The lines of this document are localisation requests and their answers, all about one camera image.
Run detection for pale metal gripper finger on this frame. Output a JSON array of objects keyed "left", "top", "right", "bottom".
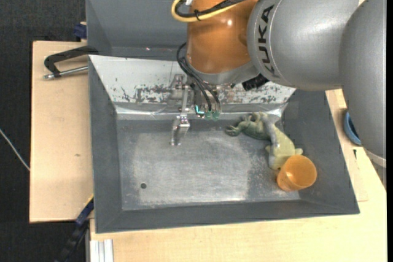
[
  {"left": 169, "top": 118, "right": 181, "bottom": 147},
  {"left": 177, "top": 114, "right": 192, "bottom": 145}
]

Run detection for grey metal bin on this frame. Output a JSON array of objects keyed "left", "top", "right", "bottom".
[{"left": 85, "top": 0, "right": 360, "bottom": 234}]

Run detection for green toy lizard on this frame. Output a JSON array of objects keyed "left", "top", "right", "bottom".
[{"left": 225, "top": 111, "right": 305, "bottom": 171}]

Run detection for orange plastic cup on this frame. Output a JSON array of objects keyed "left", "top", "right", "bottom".
[{"left": 276, "top": 154, "right": 318, "bottom": 193}]

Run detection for blue round bowl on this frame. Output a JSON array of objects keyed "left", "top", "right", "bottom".
[{"left": 343, "top": 110, "right": 364, "bottom": 146}]

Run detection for black cylinder on white bracket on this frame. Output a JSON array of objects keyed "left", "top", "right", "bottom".
[{"left": 241, "top": 72, "right": 269, "bottom": 91}]

